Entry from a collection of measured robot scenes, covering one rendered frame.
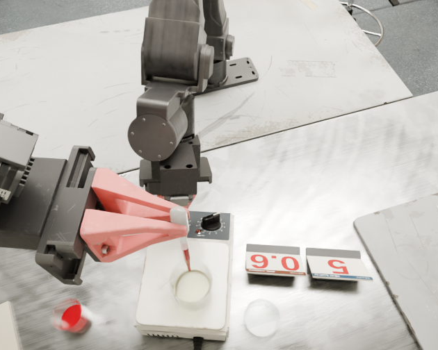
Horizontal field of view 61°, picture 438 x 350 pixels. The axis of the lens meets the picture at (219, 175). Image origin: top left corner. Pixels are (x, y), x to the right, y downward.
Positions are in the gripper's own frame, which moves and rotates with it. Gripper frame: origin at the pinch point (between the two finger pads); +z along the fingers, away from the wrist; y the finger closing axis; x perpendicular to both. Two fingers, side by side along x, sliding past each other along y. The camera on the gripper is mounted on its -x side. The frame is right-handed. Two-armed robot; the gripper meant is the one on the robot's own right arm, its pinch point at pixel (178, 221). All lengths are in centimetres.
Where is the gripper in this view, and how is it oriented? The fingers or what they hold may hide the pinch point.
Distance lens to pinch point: 31.4
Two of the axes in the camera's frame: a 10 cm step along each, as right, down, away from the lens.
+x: 0.1, 5.2, 8.5
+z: 10.0, 0.6, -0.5
